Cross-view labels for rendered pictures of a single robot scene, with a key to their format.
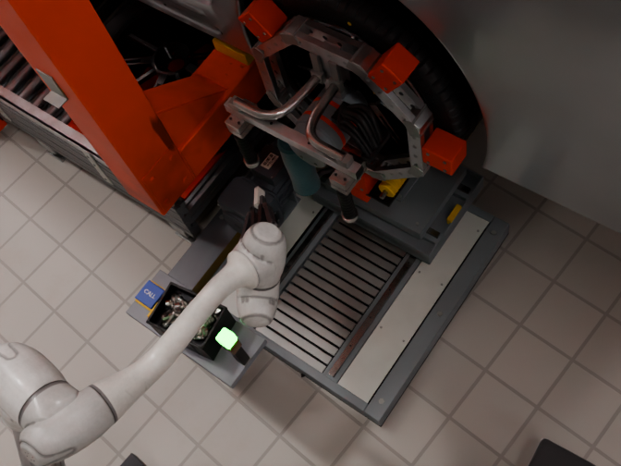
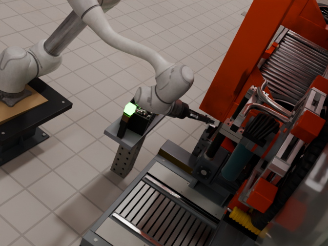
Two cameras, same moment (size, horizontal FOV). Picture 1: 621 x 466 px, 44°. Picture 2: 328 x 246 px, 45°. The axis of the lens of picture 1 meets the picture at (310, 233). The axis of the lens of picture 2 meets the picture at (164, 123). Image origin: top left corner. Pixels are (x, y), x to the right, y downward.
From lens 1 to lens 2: 120 cm
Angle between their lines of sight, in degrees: 38
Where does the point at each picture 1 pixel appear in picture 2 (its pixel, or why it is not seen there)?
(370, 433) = (75, 238)
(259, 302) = (148, 91)
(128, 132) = (236, 56)
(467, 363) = not seen: outside the picture
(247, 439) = (77, 175)
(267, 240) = (182, 70)
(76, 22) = not seen: outside the picture
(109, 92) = (254, 31)
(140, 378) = (103, 26)
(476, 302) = not seen: outside the picture
